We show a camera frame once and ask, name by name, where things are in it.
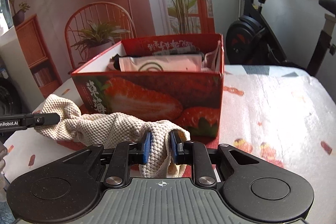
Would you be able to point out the pink knitted cloth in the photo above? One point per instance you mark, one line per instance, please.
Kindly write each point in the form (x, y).
(212, 60)

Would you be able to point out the cream knitted cloth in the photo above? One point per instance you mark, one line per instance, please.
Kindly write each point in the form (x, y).
(112, 129)

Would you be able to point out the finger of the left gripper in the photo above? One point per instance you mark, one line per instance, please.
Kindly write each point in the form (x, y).
(24, 121)

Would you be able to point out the white packaged item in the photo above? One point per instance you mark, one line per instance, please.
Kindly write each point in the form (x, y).
(168, 63)

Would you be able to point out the printed room backdrop poster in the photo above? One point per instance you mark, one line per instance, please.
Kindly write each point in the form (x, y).
(51, 38)

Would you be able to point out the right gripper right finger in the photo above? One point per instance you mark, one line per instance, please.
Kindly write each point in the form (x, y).
(195, 155)

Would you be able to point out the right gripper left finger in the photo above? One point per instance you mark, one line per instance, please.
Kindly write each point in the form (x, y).
(124, 156)

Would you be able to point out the black soft object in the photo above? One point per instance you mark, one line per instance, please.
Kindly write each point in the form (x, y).
(114, 61)

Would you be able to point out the red strawberry cardboard box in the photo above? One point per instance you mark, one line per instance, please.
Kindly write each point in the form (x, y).
(192, 100)

